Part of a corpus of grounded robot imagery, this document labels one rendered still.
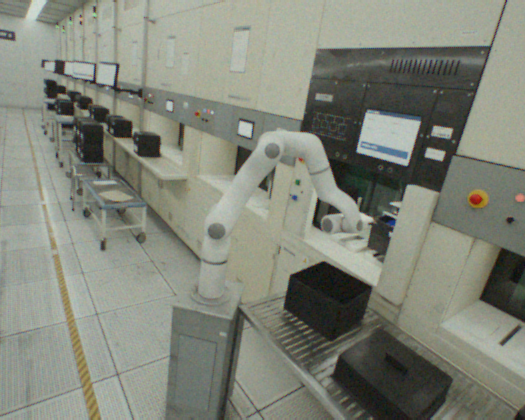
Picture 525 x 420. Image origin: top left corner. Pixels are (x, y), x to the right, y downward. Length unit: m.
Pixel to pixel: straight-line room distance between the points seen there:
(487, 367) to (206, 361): 1.14
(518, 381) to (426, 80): 1.19
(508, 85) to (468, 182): 0.36
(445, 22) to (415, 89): 0.26
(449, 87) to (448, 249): 0.64
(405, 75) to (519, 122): 0.48
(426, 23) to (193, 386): 1.90
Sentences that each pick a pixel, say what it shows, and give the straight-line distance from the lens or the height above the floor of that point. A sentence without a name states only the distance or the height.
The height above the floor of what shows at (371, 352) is 0.86.
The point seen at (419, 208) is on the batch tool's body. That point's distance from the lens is 1.49.
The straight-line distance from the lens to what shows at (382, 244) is 1.90.
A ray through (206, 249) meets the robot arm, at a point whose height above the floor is 1.00.
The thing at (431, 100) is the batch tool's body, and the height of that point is 1.75.
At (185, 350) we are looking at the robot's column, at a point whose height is 0.53.
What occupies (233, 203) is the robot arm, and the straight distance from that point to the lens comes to 1.31.
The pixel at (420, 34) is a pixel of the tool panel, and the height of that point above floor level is 2.00.
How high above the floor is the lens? 1.66
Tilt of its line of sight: 18 degrees down
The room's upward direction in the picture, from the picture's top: 9 degrees clockwise
